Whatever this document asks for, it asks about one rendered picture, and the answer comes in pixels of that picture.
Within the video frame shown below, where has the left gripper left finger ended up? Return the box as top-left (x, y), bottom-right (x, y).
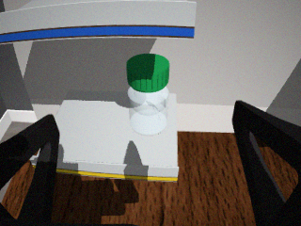
top-left (0, 114), bottom-right (60, 222)

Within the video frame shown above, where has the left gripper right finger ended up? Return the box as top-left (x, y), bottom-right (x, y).
top-left (232, 101), bottom-right (301, 226)

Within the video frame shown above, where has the clear bottle with green cap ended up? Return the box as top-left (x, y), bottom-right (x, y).
top-left (126, 54), bottom-right (169, 136)

